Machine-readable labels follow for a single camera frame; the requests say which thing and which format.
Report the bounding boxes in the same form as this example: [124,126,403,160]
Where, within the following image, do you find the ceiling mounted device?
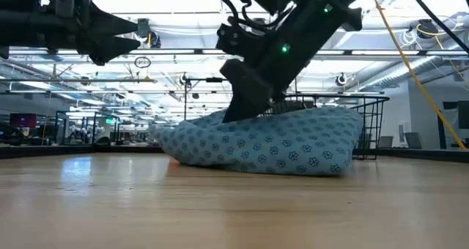
[136,17,163,50]

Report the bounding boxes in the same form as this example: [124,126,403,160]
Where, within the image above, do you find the yellow hanging strap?
[369,0,467,151]

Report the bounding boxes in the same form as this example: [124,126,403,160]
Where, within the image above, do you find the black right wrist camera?
[215,21,267,65]

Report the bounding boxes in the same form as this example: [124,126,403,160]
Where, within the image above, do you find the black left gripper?
[40,0,142,67]

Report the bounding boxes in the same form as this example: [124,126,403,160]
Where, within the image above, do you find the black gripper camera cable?
[192,0,257,32]

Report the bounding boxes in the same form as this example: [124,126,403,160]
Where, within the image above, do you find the black wire basket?
[269,92,391,161]

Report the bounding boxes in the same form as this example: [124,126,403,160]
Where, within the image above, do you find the blue patterned fabric pouch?
[148,105,364,177]

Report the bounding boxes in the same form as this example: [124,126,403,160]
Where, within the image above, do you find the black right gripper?
[218,0,364,125]

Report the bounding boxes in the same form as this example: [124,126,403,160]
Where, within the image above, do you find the black hanging cable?
[402,0,469,56]

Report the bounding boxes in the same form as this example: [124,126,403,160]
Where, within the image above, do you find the red lit monitor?
[9,112,37,129]

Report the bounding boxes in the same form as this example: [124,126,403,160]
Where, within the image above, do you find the black metal stand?
[182,76,228,122]

